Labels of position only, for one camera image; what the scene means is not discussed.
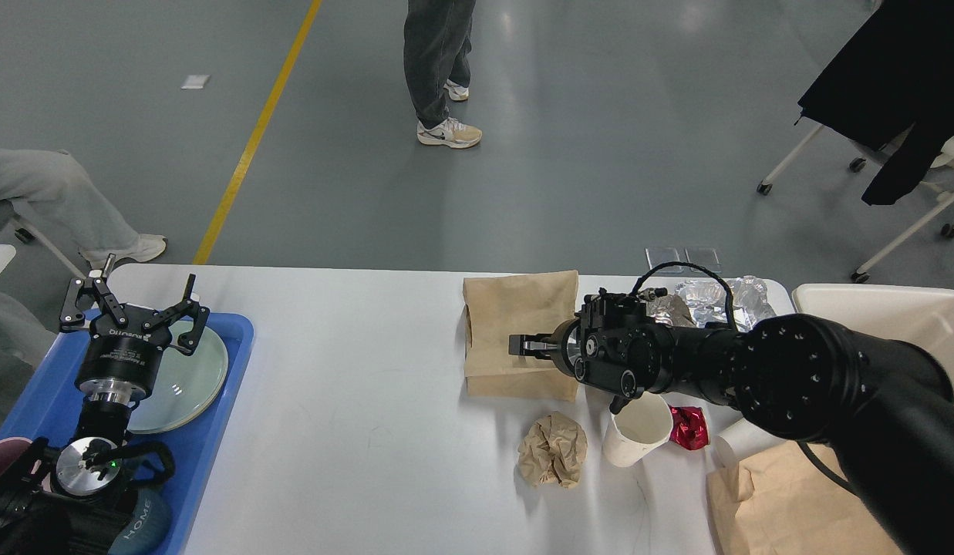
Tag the white paper cup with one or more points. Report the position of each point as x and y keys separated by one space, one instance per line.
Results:
x=636 y=430

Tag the blue plastic tray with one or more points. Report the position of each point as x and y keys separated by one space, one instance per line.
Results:
x=50 y=403

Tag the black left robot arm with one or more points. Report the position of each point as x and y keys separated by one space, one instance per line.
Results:
x=78 y=499

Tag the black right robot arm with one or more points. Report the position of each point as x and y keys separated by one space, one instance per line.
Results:
x=885 y=407

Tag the red foil wrapper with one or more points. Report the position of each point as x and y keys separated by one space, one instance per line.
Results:
x=689 y=428

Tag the black jacket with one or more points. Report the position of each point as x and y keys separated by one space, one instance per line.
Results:
x=894 y=77

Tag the pink ribbed mug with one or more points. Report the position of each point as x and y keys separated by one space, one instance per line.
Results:
x=10 y=450

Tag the beige plastic bin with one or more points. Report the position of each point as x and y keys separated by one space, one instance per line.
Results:
x=921 y=316

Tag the standing person in jeans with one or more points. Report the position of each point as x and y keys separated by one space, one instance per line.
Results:
x=437 y=43

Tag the aluminium foil with paper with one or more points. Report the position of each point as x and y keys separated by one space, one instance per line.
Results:
x=670 y=310

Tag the crumpled brown paper ball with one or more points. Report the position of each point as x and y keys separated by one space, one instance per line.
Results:
x=553 y=451

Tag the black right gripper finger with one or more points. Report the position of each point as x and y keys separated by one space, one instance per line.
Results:
x=538 y=345

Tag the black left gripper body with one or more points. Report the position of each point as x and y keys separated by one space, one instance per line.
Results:
x=119 y=355

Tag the pink plate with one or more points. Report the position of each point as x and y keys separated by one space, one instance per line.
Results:
x=170 y=407

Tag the crumpled aluminium foil sheet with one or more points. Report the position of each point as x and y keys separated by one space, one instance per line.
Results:
x=706 y=301

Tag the brown paper bag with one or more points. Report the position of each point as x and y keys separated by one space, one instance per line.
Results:
x=496 y=309
x=778 y=502

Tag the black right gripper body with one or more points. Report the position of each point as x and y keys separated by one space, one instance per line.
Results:
x=567 y=350

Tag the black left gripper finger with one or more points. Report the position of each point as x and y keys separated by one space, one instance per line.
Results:
x=93 y=287
x=156 y=328

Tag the seated person grey trousers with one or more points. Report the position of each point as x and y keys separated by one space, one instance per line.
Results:
x=55 y=186

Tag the dark teal mug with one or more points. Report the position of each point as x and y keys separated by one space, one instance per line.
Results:
x=148 y=527

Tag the mint green plate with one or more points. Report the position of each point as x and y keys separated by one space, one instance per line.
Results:
x=206 y=368

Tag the grey chair with legs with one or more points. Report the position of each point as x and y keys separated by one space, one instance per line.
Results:
x=36 y=265

